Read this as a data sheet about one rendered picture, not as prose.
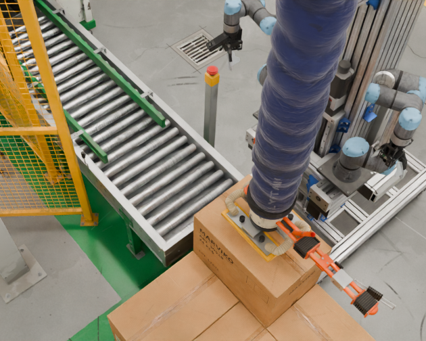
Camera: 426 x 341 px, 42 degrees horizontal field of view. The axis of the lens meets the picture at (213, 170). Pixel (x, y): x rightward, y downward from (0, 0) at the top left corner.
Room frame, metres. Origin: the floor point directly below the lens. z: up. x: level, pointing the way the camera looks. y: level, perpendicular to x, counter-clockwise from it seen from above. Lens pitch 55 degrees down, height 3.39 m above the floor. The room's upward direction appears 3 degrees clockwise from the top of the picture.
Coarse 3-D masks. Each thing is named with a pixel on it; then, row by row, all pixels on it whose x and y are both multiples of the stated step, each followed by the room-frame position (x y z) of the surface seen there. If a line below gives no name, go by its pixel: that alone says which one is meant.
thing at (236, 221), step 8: (240, 208) 1.42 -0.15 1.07; (224, 216) 1.37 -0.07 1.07; (232, 216) 1.37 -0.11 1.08; (240, 216) 1.36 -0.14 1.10; (248, 216) 1.38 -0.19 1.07; (232, 224) 1.33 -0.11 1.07; (240, 224) 1.33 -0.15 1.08; (240, 232) 1.29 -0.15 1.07; (264, 232) 1.29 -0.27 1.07; (248, 240) 1.24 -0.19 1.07; (256, 240) 1.24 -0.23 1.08; (264, 240) 1.25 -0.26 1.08; (272, 240) 1.25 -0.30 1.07; (256, 248) 1.20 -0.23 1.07; (264, 248) 1.20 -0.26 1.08; (264, 256) 1.16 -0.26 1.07; (272, 256) 1.17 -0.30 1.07
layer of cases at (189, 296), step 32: (192, 256) 1.40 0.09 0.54; (160, 288) 1.20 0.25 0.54; (192, 288) 1.21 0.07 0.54; (224, 288) 1.22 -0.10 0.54; (320, 288) 1.25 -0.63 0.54; (128, 320) 1.01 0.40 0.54; (160, 320) 1.02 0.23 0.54; (192, 320) 1.03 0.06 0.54; (224, 320) 1.04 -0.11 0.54; (256, 320) 1.05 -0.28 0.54; (288, 320) 1.06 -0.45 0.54; (320, 320) 1.07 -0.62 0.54; (352, 320) 1.08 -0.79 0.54
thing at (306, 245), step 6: (300, 240) 1.19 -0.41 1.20; (306, 240) 1.19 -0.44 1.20; (312, 240) 1.19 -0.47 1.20; (318, 240) 1.19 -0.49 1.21; (294, 246) 1.17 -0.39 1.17; (300, 246) 1.16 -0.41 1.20; (306, 246) 1.16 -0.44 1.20; (312, 246) 1.16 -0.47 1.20; (318, 246) 1.17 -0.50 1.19; (300, 252) 1.14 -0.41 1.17; (306, 252) 1.13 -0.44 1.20; (312, 252) 1.15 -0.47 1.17; (306, 258) 1.12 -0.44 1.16
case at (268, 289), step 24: (216, 216) 1.44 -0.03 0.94; (216, 240) 1.31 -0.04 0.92; (240, 240) 1.31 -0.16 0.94; (216, 264) 1.30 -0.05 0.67; (240, 264) 1.19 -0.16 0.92; (264, 264) 1.19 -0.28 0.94; (288, 264) 1.20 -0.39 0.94; (312, 264) 1.20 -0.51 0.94; (240, 288) 1.17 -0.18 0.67; (264, 288) 1.07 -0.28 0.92; (288, 288) 1.07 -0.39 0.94; (264, 312) 1.04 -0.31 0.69
